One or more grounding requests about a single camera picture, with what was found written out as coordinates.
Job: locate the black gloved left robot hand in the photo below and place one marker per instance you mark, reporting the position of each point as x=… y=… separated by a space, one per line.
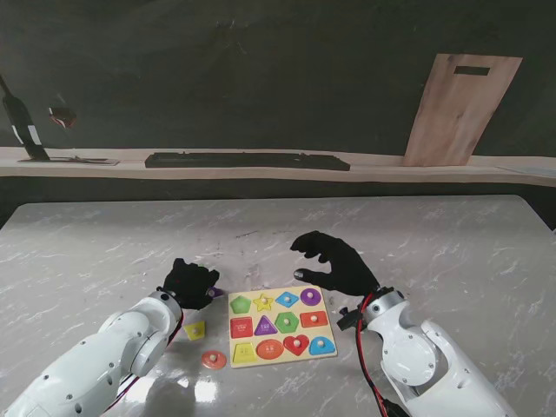
x=191 y=284

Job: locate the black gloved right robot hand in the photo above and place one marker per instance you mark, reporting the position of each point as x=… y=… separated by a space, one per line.
x=347 y=271

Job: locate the purple triangle puzzle piece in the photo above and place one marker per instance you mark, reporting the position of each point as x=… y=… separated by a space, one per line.
x=216 y=291

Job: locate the purple circle puzzle piece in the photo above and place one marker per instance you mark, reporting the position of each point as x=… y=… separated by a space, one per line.
x=315 y=299

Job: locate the yellow trapezoid puzzle piece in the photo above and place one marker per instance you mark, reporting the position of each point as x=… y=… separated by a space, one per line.
x=195 y=331

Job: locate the orange rectangle puzzle piece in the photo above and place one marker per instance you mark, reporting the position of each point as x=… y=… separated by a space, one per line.
x=319 y=318

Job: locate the wooden shape puzzle board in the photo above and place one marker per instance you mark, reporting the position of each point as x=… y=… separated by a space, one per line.
x=243 y=323

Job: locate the blue diamond puzzle piece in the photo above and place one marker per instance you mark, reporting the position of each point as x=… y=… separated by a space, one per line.
x=281 y=299

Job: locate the green hexagon puzzle piece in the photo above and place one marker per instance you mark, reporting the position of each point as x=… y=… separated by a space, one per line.
x=292 y=322

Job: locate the blue semicircle puzzle piece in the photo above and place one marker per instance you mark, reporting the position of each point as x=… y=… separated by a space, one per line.
x=322 y=346

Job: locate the red heart puzzle piece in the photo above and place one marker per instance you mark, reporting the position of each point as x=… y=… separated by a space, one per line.
x=296 y=345

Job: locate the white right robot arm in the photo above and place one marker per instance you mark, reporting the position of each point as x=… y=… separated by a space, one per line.
x=417 y=360

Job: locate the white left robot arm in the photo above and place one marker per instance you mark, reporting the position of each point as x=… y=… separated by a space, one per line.
x=108 y=356

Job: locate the orange oval puzzle piece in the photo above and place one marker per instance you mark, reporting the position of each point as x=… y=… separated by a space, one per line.
x=213 y=360

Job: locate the wooden cutting board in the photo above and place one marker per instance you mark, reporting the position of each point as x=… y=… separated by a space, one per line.
x=460 y=113

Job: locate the long black tray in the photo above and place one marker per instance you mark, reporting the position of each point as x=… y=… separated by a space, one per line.
x=247 y=160

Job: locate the light wooden shelf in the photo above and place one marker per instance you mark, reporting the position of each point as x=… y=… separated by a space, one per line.
x=87 y=168

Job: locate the wine glass with red wine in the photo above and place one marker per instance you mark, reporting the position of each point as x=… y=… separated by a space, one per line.
x=63 y=116

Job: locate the dark wine bottle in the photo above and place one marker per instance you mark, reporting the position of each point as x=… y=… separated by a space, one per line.
x=21 y=121

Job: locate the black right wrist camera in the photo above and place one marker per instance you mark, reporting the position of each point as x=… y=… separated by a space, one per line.
x=349 y=319

